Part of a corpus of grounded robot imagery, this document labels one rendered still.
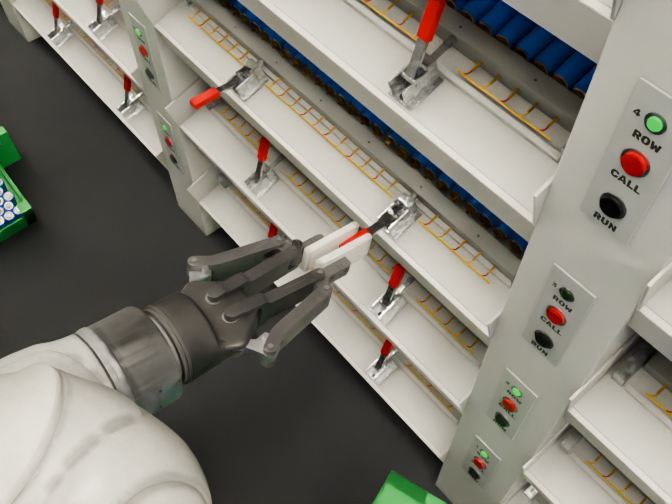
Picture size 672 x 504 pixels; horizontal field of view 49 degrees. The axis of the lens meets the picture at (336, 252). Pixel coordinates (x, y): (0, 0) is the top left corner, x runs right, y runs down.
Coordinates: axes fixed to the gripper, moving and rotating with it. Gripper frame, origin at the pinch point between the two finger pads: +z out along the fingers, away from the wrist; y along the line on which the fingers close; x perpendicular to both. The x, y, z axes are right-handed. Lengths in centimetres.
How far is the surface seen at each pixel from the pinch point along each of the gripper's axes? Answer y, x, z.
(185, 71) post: -44.7, -11.0, 12.2
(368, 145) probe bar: -7.9, 3.2, 11.0
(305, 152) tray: -14.2, -1.3, 8.0
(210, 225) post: -45, -47, 18
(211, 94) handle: -26.3, 0.5, 3.3
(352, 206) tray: -5.0, -1.7, 7.2
